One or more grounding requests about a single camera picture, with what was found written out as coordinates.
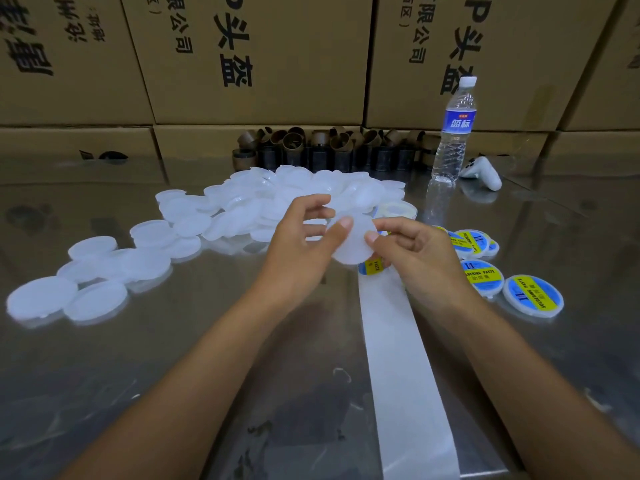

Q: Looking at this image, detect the row of dark cardboard tubes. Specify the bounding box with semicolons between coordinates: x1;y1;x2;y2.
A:
232;125;441;174

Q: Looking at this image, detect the pile of white plastic lids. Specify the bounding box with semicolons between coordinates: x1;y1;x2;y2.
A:
5;165;406;326

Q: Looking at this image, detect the person's left forearm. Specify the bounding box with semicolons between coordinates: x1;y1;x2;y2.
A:
60;285;291;480

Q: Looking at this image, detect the person's right hand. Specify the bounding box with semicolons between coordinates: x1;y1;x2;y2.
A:
363;217;476;316

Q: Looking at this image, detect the stack of brown cardboard boxes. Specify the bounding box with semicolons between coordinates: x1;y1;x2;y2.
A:
0;0;640;161

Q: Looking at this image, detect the person's right forearm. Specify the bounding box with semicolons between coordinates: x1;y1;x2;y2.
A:
445;293;640;480

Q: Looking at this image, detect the person's left hand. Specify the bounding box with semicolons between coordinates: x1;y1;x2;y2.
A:
255;195;353;316

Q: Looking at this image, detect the sticker roll with backing strip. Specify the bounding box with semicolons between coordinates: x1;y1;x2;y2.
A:
357;199;461;480

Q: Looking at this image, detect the white handheld controller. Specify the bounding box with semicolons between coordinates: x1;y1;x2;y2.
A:
460;155;504;192

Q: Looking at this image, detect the clear plastic water bottle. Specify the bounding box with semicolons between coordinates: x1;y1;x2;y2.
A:
431;77;479;184

